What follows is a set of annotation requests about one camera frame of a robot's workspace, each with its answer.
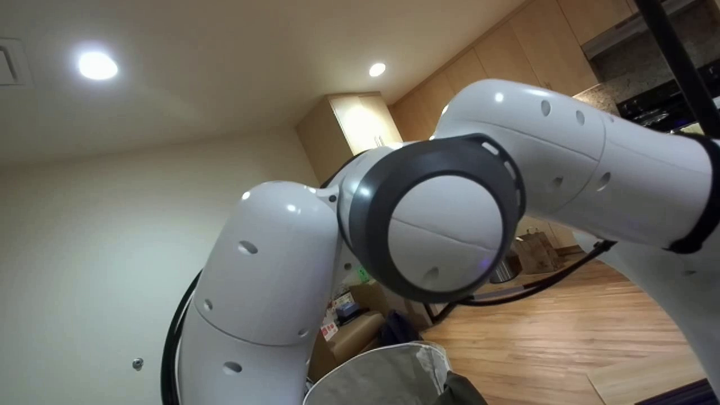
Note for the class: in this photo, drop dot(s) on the brown cardboard box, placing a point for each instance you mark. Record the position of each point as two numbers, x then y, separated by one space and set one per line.
361 334
539 252

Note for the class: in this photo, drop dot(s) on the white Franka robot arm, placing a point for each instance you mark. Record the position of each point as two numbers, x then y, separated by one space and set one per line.
270 262

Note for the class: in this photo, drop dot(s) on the olive green cloth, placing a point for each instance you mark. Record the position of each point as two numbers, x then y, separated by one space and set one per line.
460 393

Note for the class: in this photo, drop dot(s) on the steel range hood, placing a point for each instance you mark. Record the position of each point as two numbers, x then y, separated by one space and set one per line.
622 35

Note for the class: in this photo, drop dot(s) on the white ceiling vent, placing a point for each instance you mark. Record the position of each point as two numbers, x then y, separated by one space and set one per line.
4 65

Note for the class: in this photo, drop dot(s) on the dark purple mat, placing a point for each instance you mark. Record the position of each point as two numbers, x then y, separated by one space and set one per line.
683 395

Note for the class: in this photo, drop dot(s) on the round recessed ceiling light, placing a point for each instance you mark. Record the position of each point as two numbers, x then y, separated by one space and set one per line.
97 65
376 69

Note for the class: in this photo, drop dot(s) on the small dark wall knob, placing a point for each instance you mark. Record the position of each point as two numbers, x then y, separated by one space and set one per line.
138 365

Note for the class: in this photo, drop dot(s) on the wooden kitchen wall cabinets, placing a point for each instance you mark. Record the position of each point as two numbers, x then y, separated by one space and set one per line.
525 46

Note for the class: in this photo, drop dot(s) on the black metal pole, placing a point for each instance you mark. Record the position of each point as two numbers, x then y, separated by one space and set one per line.
677 59

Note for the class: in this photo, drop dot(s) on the tall wooden cabinet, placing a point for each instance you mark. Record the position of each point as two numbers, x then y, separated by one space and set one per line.
361 125

